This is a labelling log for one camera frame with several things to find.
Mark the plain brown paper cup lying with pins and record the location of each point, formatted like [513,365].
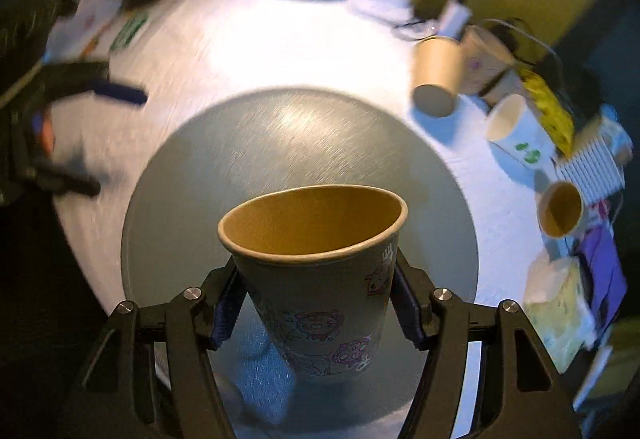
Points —
[562,212]

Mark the upright patterned paper cup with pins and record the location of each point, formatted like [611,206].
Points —
[485,58]

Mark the round grey metal tray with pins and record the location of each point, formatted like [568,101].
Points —
[268,141]

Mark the yellow snack packet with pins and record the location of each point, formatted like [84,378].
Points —
[552,116]

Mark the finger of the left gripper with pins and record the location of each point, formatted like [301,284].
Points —
[66,79]
[65,176]

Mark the floral brown paper cup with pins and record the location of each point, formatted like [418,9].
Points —
[318,263]

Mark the purple cloth pouch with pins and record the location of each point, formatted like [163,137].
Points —
[606,283]

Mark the white green-logo paper cup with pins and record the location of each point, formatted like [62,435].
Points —
[513,127]

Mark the white lattice basket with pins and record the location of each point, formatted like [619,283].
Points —
[592,170]

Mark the small brown paper cup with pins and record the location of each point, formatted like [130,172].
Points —
[436,75]

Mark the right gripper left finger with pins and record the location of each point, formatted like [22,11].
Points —
[117,397]

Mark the yellow tissue pack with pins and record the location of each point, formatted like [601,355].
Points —
[555,303]

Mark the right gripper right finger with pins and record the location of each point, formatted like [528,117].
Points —
[519,392]

